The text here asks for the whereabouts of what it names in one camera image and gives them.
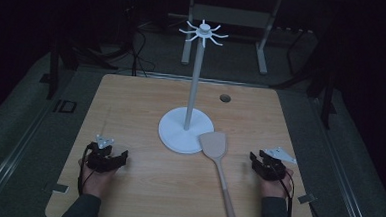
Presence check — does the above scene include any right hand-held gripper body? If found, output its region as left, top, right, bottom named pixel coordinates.
left=256, top=145, right=299, bottom=184

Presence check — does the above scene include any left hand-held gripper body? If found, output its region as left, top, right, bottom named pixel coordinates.
left=86, top=133, right=124, bottom=175

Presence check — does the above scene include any beige spatula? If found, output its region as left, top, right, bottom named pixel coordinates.
left=193, top=130, right=244, bottom=217

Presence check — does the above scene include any white hook rack stand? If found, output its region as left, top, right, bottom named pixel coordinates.
left=157, top=17, right=231, bottom=157

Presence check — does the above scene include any person's right hand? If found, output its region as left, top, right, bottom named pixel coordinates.
left=258, top=166, right=295, bottom=200

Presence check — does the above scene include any person's left hand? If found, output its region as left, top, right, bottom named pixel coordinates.
left=76, top=158, right=120, bottom=201

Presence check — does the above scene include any metal table clip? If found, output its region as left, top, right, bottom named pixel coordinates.
left=51, top=182, right=70, bottom=195
left=297, top=192, right=318, bottom=206

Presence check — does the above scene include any black stand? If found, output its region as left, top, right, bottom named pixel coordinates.
left=38, top=37, right=82, bottom=103
left=304, top=60, right=340, bottom=131

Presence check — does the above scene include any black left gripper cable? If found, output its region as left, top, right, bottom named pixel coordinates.
left=76, top=145, right=97, bottom=197

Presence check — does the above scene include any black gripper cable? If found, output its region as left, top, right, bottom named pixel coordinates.
left=76, top=145, right=97, bottom=197
left=268, top=164, right=296, bottom=217

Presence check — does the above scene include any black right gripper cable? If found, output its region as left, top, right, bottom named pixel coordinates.
left=268, top=164, right=296, bottom=217

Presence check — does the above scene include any black floor cable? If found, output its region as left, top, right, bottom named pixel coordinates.
left=126, top=4, right=160, bottom=79

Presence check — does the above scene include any white desk frame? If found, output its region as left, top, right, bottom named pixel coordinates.
left=180, top=0, right=283, bottom=76

